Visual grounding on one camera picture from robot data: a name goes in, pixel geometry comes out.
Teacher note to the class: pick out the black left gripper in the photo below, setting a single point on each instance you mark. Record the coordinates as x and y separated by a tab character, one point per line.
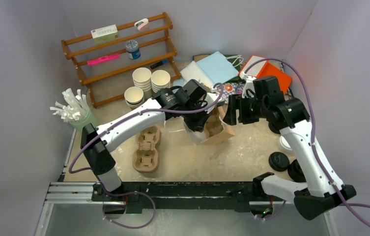
198	125

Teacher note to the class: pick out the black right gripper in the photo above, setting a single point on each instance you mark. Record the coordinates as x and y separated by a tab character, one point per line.
235	104

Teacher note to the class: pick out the kraft brown paper bag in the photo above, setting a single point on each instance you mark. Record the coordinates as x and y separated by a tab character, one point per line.
199	138

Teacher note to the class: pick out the orange paper bag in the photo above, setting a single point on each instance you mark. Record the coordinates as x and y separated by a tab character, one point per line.
267	68

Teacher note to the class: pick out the brown pulp cup carrier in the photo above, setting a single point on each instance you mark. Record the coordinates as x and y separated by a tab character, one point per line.
146	157

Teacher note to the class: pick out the white paper cup stack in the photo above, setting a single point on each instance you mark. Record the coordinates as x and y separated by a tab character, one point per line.
142	79

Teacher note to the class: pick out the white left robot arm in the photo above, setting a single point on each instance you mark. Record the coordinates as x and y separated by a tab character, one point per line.
191	101

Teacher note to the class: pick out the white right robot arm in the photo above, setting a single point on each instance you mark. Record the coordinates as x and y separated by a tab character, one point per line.
322	189

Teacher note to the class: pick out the white coffee cup lid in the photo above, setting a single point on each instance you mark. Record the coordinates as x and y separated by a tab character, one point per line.
284	145

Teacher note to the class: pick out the checkered blue white bag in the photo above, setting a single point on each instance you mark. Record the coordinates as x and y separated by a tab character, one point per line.
231	89

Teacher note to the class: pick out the light blue paper bag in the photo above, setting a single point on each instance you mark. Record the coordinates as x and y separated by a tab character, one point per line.
214	68

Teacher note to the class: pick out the black blue marker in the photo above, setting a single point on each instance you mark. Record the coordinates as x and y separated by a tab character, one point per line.
158	64

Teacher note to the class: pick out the blue white jar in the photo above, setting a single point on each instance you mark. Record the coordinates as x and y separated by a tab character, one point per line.
133	49

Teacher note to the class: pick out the pink white small device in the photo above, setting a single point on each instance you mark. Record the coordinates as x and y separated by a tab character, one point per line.
142	24

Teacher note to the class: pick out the pink highlighter marker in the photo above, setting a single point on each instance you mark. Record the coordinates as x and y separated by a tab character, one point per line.
102	59

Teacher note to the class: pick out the green cup with straws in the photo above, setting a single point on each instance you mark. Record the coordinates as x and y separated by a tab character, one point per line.
76	111

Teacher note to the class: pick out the white green box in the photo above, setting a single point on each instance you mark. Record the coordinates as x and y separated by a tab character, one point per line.
105	34

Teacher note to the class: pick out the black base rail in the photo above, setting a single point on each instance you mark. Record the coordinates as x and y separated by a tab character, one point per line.
240	196

